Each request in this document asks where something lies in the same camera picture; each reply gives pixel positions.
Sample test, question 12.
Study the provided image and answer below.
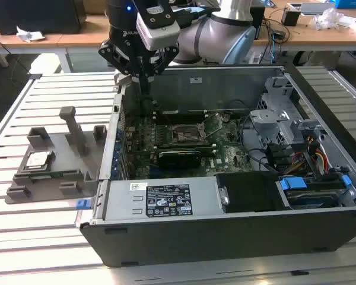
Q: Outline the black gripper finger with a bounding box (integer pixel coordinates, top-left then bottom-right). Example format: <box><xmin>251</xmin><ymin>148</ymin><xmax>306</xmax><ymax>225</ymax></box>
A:
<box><xmin>145</xmin><ymin>46</ymin><xmax>180</xmax><ymax>96</ymax></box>
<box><xmin>98</xmin><ymin>40</ymin><xmax>147</xmax><ymax>96</ymax></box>

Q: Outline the metal socket cover frame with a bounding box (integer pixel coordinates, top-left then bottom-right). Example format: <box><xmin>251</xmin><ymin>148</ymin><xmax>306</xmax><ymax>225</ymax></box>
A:
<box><xmin>201</xmin><ymin>114</ymin><xmax>225</xmax><ymax>140</ymax></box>

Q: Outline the silver CPU with green edge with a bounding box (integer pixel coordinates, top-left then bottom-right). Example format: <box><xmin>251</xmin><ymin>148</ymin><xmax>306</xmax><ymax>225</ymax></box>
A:
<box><xmin>26</xmin><ymin>151</ymin><xmax>52</xmax><ymax>169</ymax></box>

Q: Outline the CPU socket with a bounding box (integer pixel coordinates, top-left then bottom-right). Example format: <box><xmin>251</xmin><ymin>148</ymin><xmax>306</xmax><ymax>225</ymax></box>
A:
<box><xmin>170</xmin><ymin>122</ymin><xmax>208</xmax><ymax>146</ymax></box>

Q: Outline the wooden desk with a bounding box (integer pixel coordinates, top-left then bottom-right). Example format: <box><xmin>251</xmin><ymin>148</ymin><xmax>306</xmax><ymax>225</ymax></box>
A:
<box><xmin>0</xmin><ymin>5</ymin><xmax>356</xmax><ymax>74</ymax></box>

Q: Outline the black RAM stick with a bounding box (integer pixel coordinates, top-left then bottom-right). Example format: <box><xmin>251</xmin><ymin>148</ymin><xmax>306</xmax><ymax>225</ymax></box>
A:
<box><xmin>154</xmin><ymin>141</ymin><xmax>217</xmax><ymax>153</ymax></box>

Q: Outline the large black box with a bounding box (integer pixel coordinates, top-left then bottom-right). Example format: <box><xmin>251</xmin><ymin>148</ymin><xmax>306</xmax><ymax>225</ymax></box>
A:
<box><xmin>0</xmin><ymin>0</ymin><xmax>87</xmax><ymax>35</ymax></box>

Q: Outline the crumpled white paper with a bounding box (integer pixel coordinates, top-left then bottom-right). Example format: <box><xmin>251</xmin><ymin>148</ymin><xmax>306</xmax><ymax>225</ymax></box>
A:
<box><xmin>16</xmin><ymin>26</ymin><xmax>45</xmax><ymax>42</ymax></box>

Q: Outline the black graphics card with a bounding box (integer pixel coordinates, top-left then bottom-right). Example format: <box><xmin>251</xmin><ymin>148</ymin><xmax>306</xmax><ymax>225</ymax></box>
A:
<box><xmin>157</xmin><ymin>149</ymin><xmax>202</xmax><ymax>170</ymax></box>

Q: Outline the grey parts rack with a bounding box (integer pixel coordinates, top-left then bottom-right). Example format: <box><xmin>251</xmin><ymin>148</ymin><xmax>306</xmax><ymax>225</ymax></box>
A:
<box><xmin>5</xmin><ymin>106</ymin><xmax>107</xmax><ymax>205</ymax></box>

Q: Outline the green motherboard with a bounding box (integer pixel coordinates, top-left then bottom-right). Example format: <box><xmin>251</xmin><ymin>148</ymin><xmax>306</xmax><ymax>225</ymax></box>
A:
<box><xmin>123</xmin><ymin>111</ymin><xmax>256</xmax><ymax>181</ymax></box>

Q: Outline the silver metal drive cage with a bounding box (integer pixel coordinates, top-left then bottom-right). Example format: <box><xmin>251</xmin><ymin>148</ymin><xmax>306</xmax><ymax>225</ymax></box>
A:
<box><xmin>249</xmin><ymin>75</ymin><xmax>327</xmax><ymax>149</ymax></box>

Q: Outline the small black open box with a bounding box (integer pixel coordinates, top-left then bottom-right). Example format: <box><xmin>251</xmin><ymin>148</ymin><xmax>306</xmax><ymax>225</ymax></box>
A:
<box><xmin>281</xmin><ymin>8</ymin><xmax>301</xmax><ymax>27</ymax></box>

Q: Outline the green RAM stick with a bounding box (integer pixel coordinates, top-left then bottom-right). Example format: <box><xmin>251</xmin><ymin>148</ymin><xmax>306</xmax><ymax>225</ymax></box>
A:
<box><xmin>29</xmin><ymin>171</ymin><xmax>63</xmax><ymax>180</ymax></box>

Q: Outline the grey power supply unit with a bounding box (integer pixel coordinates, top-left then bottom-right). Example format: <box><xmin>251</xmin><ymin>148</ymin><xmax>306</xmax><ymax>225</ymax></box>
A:
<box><xmin>90</xmin><ymin>177</ymin><xmax>223</xmax><ymax>222</ymax></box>

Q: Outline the silver metal latch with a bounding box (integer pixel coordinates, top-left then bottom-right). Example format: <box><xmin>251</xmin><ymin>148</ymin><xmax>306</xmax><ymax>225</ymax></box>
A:
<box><xmin>219</xmin><ymin>186</ymin><xmax>231</xmax><ymax>206</ymax></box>

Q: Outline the black plastic shroud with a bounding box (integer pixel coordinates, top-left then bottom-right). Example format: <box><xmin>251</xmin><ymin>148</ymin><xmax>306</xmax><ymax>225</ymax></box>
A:
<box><xmin>215</xmin><ymin>171</ymin><xmax>281</xmax><ymax>214</ymax></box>

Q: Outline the grey flat device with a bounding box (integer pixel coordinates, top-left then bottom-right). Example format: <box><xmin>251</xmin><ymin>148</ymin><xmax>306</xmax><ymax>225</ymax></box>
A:
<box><xmin>301</xmin><ymin>2</ymin><xmax>336</xmax><ymax>15</ymax></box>

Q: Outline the clear plastic wrap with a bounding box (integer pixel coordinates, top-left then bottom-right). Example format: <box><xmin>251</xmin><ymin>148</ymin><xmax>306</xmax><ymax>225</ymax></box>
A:
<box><xmin>310</xmin><ymin>8</ymin><xmax>356</xmax><ymax>30</ymax></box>

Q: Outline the hard disk in blue carrier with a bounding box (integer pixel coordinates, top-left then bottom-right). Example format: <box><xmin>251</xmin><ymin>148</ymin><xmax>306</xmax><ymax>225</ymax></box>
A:
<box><xmin>277</xmin><ymin>175</ymin><xmax>352</xmax><ymax>208</ymax></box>

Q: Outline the black open PC case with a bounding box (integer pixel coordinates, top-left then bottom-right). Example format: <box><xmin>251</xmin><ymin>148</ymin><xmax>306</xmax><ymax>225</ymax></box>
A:
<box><xmin>74</xmin><ymin>64</ymin><xmax>356</xmax><ymax>268</ymax></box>

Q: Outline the blue box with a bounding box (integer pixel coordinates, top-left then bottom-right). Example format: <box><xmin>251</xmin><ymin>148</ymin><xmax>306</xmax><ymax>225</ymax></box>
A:
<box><xmin>335</xmin><ymin>0</ymin><xmax>356</xmax><ymax>10</ymax></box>

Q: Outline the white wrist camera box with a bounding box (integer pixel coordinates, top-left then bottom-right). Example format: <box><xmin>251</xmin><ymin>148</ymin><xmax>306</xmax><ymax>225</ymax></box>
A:
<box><xmin>135</xmin><ymin>5</ymin><xmax>180</xmax><ymax>51</ymax></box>

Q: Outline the coloured power wire bundle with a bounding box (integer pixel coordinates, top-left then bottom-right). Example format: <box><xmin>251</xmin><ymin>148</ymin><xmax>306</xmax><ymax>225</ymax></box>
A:
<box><xmin>286</xmin><ymin>135</ymin><xmax>330</xmax><ymax>176</ymax></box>

